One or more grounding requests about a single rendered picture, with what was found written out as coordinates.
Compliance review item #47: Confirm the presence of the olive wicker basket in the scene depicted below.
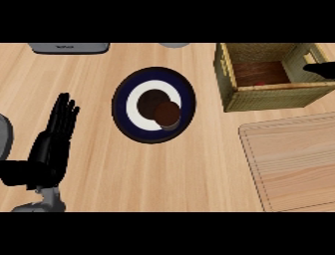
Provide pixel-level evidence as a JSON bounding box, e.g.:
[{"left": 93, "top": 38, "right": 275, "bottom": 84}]
[{"left": 213, "top": 43, "right": 335, "bottom": 114}]

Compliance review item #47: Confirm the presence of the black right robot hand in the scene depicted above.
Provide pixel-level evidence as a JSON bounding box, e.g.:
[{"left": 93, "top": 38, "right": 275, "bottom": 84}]
[{"left": 301, "top": 59, "right": 335, "bottom": 81}]

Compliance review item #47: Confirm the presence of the dark blue and white plate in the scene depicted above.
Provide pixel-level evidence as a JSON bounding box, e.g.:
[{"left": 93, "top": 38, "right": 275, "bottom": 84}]
[{"left": 111, "top": 66, "right": 198, "bottom": 144}]

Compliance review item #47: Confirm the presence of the grey rectangular appliance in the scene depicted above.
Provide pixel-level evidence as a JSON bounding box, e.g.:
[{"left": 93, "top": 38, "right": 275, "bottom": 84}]
[{"left": 26, "top": 43, "right": 112, "bottom": 56}]

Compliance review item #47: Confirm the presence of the grey round object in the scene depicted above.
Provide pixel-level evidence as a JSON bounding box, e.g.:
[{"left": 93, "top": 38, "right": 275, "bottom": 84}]
[{"left": 158, "top": 43, "right": 192, "bottom": 50}]

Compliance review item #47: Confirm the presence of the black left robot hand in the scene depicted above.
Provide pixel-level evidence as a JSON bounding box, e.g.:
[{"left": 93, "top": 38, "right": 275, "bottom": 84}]
[{"left": 0, "top": 92, "right": 83, "bottom": 191}]

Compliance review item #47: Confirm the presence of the brown chocolate cupcake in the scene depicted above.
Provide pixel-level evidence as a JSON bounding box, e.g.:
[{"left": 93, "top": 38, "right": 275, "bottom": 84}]
[{"left": 136, "top": 89, "right": 182, "bottom": 131}]

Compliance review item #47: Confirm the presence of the pale wooden cutting board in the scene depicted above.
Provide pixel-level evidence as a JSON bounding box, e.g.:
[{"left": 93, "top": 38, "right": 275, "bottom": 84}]
[{"left": 236, "top": 112, "right": 335, "bottom": 213}]

